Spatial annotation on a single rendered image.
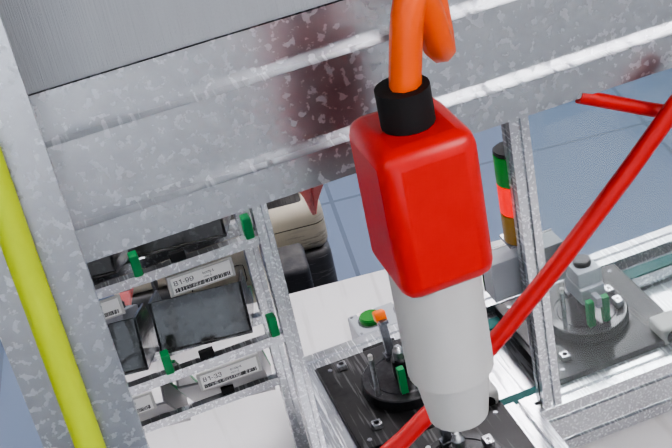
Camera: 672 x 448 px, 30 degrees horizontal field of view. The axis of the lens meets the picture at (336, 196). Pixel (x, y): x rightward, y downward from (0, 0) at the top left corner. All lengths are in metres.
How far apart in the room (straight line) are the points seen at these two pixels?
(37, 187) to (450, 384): 0.21
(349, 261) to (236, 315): 2.50
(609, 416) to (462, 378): 1.54
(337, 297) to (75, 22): 2.03
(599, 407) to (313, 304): 0.70
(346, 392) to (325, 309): 0.42
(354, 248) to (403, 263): 3.74
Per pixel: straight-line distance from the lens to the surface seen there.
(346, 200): 4.57
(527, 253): 1.87
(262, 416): 2.31
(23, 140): 0.53
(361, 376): 2.16
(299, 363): 1.75
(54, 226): 0.55
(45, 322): 0.55
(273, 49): 0.59
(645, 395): 2.14
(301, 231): 2.99
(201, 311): 1.74
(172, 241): 1.66
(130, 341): 1.73
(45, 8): 0.55
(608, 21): 0.65
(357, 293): 2.55
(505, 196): 1.85
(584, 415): 2.10
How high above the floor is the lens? 2.31
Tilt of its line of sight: 30 degrees down
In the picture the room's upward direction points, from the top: 12 degrees counter-clockwise
